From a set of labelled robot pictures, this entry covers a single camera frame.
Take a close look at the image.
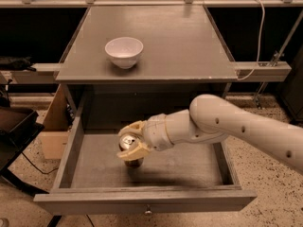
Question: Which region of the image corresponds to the orange soda can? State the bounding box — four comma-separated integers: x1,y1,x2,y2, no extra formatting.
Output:
119,134,143,168

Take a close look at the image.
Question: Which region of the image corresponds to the black floor cable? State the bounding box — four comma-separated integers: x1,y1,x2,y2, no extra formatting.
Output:
20,151,61,176

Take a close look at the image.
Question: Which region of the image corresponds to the black tray on stand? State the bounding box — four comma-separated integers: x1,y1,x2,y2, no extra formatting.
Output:
0,107,45,172

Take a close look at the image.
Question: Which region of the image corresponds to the grey metal rail frame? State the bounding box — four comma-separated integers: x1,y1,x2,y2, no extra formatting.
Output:
0,0,303,83

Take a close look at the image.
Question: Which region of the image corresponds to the cardboard box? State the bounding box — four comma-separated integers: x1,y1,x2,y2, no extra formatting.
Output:
39,86,69,160

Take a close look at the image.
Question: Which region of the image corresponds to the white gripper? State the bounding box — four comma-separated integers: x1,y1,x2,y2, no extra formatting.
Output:
117,113,173,161

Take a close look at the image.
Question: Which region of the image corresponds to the round metal drawer knob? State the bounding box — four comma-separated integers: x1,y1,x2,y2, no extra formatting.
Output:
144,205,152,216

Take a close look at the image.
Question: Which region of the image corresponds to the open grey top drawer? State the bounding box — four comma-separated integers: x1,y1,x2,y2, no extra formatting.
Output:
34,107,257,215

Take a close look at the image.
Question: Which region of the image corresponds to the grey wooden cabinet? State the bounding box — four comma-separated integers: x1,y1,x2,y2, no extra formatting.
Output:
57,5,237,133

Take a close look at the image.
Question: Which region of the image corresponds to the white ceramic bowl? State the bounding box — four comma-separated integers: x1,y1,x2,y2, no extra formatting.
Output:
104,37,144,69

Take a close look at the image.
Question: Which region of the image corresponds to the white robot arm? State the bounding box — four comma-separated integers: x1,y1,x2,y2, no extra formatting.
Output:
117,95,303,173

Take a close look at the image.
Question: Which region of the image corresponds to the white hanging cable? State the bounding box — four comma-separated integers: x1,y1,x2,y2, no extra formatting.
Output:
237,0,266,81

